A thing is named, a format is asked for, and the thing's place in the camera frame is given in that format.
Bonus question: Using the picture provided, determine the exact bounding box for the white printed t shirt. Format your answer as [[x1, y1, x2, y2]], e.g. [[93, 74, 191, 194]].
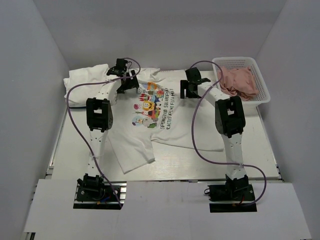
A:
[[107, 68, 224, 174]]

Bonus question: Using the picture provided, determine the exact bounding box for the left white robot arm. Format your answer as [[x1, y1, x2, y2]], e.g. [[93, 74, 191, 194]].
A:
[[86, 57, 141, 177]]

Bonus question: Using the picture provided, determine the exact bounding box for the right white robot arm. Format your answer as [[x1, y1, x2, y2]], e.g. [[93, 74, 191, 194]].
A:
[[180, 67, 249, 200]]

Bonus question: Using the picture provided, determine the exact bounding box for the white plastic basket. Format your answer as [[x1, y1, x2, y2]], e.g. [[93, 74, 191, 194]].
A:
[[212, 56, 271, 112]]

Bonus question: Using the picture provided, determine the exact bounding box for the pink t shirt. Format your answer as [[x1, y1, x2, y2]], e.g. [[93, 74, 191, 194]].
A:
[[217, 67, 259, 101]]

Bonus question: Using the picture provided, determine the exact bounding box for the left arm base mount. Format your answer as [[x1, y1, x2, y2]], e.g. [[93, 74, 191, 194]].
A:
[[73, 174, 127, 210]]

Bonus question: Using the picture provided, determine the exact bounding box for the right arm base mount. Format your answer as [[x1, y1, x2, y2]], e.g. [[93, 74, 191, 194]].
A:
[[203, 175, 257, 213]]

